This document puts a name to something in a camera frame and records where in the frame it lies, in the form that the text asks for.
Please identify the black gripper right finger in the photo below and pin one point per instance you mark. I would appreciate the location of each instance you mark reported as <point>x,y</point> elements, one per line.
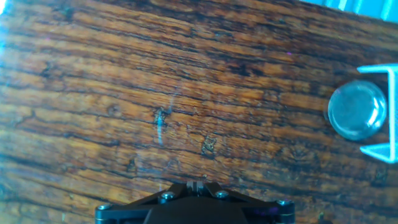
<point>267,211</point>

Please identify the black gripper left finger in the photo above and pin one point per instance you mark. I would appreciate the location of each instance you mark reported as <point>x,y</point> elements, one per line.
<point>136,211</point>

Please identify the small round steel plate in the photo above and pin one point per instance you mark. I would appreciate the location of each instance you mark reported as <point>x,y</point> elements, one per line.
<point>357,110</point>

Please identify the brown wooden board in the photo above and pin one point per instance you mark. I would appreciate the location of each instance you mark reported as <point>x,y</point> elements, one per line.
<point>155,93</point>

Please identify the white mesh basket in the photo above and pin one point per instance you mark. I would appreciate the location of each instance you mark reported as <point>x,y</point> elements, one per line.
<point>392,93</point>

